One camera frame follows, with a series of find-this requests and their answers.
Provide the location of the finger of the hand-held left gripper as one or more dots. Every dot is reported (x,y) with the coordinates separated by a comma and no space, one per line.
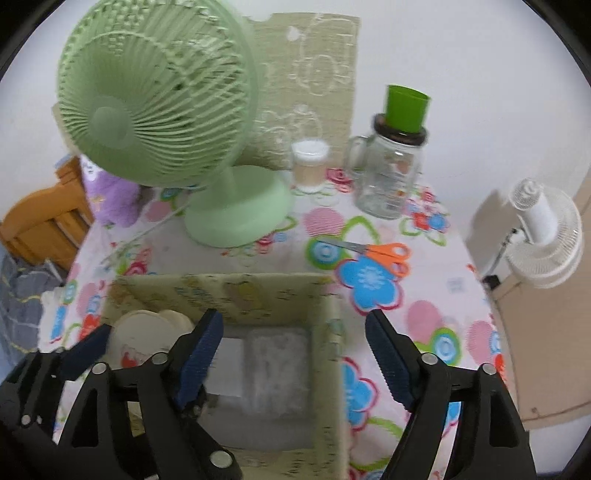
(85,349)

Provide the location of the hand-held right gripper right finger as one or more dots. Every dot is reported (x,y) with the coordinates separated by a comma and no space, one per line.
(390,362)

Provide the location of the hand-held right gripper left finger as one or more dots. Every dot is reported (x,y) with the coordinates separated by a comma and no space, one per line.
(201,360)

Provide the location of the floral tablecloth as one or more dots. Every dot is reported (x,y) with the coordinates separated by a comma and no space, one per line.
(443,295)

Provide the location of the grey plaid pillow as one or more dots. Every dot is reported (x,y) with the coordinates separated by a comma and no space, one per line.
(18,295)

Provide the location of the black power plug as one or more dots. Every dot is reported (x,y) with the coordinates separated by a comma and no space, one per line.
(491,281)

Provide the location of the wooden chair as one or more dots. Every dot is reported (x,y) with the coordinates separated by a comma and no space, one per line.
(41,221)

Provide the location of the purple plush bunny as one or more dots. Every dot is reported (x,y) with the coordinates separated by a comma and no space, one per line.
(111,194)

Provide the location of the glass jar mug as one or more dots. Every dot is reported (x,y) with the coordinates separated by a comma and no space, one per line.
(388,175)

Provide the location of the white clip fan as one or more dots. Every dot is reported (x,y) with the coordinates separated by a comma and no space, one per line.
(545,230)

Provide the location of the cotton swab container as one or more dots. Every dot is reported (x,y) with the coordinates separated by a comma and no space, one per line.
(310,166)

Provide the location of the green desk fan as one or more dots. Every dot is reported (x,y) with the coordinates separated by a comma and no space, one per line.
(138,106)

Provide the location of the green plastic cup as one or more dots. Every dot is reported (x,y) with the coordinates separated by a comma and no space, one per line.
(405,110)

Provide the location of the beige patterned fabric panel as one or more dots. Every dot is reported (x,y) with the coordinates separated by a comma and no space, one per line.
(314,69)

